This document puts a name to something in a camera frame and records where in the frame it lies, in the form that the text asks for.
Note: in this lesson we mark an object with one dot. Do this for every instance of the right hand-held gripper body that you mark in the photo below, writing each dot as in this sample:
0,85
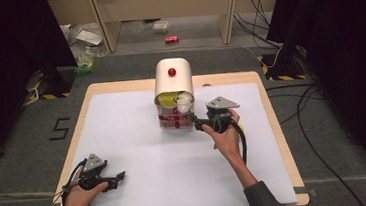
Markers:
219,116

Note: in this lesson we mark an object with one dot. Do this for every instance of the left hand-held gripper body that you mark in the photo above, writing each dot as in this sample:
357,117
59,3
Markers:
91,164

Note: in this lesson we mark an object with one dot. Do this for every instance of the clear drawer with red knob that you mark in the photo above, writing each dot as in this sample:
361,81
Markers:
176,121

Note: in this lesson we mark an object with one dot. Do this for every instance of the cream cabinet with red knob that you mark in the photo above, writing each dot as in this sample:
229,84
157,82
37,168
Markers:
173,80

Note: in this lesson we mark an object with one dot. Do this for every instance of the person's right hand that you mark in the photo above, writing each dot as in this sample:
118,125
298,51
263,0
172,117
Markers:
228,142

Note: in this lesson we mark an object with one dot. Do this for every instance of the person's left hand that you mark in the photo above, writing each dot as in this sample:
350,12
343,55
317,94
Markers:
78,199

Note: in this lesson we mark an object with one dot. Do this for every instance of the white cup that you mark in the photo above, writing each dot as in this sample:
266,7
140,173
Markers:
184,108

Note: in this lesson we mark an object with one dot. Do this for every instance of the white bowl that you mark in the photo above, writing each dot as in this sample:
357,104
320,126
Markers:
185,97

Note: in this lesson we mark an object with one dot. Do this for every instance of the white table mat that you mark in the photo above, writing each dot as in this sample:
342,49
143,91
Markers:
142,153

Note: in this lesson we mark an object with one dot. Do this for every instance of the yellow bowl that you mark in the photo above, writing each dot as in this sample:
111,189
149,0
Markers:
166,102

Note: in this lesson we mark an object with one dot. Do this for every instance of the yellow plate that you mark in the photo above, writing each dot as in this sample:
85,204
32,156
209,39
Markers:
170,95

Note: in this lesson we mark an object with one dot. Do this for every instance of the stand base with striped tape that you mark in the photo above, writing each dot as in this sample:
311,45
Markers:
52,91
285,70

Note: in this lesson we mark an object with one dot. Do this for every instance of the red can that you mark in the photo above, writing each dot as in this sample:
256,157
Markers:
172,39

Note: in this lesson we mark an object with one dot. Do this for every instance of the person's grey sleeve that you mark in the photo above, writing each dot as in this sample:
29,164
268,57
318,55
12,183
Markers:
266,201

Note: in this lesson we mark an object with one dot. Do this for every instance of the clear plastic bag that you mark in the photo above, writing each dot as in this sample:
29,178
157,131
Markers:
161,26

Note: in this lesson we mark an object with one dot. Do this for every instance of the green packet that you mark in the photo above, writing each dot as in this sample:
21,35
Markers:
85,63

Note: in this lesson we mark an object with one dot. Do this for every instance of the beige desk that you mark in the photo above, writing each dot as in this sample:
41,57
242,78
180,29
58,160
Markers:
162,1

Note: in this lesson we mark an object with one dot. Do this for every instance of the white paper sheet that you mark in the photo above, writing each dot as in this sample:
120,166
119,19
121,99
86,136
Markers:
89,37

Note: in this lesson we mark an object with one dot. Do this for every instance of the black curtain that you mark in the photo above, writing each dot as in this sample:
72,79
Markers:
343,52
7,64

